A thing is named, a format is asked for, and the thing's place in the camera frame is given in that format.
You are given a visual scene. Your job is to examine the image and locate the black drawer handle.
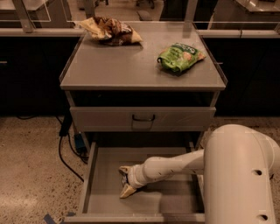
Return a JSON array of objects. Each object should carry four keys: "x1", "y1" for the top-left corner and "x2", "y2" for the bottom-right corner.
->
[{"x1": 132, "y1": 115, "x2": 156, "y2": 122}]

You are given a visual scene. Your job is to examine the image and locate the open grey middle drawer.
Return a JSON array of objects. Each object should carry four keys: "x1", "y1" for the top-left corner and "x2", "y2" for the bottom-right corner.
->
[{"x1": 65, "y1": 143, "x2": 205, "y2": 224}]

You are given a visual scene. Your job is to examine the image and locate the blue power adapter box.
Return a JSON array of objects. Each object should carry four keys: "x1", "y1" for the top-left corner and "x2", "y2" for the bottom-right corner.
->
[{"x1": 74, "y1": 134, "x2": 86, "y2": 152}]

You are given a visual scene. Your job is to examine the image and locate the blue pepsi can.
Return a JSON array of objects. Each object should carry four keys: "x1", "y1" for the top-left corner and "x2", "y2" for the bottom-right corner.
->
[{"x1": 122, "y1": 173, "x2": 129, "y2": 186}]

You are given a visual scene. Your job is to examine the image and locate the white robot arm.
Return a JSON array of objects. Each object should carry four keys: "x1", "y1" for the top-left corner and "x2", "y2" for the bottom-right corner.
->
[{"x1": 119, "y1": 124, "x2": 280, "y2": 224}]

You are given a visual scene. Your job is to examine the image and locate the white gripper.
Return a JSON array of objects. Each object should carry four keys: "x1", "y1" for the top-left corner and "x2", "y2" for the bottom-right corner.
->
[{"x1": 119, "y1": 164, "x2": 148, "y2": 199}]

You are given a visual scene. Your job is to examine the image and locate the green snack bag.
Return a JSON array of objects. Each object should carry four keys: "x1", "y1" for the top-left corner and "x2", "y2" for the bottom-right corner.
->
[{"x1": 157, "y1": 43, "x2": 206, "y2": 73}]

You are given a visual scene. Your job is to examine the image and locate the grey drawer cabinet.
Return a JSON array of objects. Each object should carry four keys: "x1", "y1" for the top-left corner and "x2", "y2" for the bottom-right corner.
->
[{"x1": 59, "y1": 21, "x2": 228, "y2": 224}]

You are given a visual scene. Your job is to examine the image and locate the blue tape on floor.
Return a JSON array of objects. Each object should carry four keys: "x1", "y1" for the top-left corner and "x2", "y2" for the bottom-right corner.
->
[{"x1": 43, "y1": 211, "x2": 76, "y2": 224}]

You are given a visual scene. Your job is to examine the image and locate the black counter with grey rail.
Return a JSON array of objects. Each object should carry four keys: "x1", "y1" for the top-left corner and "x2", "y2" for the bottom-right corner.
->
[{"x1": 0, "y1": 36, "x2": 280, "y2": 116}]

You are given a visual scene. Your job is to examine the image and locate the black cable on left floor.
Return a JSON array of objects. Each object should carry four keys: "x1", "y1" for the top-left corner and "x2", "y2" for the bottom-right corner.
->
[{"x1": 15, "y1": 111, "x2": 89, "y2": 183}]

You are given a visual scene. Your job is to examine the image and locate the closed grey upper drawer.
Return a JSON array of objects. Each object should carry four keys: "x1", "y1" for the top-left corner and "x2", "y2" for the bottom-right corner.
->
[{"x1": 70, "y1": 107, "x2": 216, "y2": 132}]

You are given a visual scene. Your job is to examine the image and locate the brown yellow chip bag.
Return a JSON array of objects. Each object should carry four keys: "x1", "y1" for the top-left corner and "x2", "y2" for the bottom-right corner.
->
[{"x1": 80, "y1": 17, "x2": 143, "y2": 46}]

